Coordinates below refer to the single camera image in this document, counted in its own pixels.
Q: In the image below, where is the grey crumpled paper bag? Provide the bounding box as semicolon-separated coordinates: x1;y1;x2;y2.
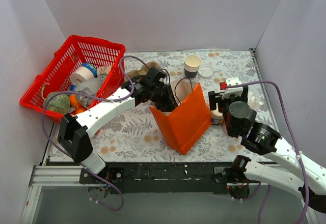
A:
74;77;103;97

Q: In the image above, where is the napkin filled paper tub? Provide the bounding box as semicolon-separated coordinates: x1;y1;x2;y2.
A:
210;109;224;125

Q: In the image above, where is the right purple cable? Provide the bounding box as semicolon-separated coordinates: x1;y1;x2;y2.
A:
225;80;310;224

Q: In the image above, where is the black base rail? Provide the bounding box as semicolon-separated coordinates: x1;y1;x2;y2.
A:
78;161;268;194

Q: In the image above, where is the green netted melon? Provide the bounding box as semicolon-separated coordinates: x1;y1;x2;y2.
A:
46;93;70;114

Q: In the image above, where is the stack of paper cups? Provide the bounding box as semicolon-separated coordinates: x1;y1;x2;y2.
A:
184;54;202;78

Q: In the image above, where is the silver tin can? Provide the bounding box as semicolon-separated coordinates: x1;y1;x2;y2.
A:
97;74;107;82

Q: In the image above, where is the cardboard cup carrier stack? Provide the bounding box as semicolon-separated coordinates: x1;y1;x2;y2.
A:
127;62;161;78

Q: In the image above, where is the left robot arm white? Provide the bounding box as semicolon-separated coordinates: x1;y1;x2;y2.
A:
58;67;178;183

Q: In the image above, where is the toilet paper roll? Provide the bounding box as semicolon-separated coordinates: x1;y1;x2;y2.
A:
69;66;94;86

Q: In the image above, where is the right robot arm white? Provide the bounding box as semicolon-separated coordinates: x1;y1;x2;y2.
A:
208;82;325;213

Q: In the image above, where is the orange paper bag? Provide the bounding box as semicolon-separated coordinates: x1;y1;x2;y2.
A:
150;79;211;155

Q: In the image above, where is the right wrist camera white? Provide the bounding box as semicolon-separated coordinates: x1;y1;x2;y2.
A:
219;77;245;100

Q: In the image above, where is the floral table mat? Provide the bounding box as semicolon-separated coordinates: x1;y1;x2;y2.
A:
91;50;278;162

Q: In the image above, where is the red plastic basket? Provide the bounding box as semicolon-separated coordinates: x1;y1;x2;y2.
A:
20;35;126;113

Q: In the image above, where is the beige printed pouch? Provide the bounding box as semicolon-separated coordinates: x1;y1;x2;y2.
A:
97;65;112;76

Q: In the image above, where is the orange fruit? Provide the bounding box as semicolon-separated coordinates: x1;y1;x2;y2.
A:
74;107;87;115
69;94;82;108

